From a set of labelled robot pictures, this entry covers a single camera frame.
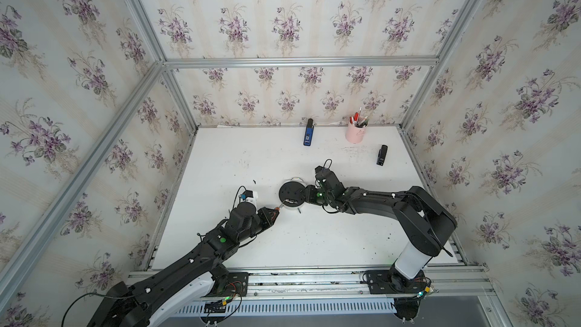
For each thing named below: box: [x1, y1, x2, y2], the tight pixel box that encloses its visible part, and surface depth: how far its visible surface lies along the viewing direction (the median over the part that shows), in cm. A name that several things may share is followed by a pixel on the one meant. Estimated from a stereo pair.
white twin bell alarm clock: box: [278, 176, 308, 215], surface depth 92 cm
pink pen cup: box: [345, 120, 369, 144], surface depth 113 cm
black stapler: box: [376, 144, 389, 167], surface depth 107 cm
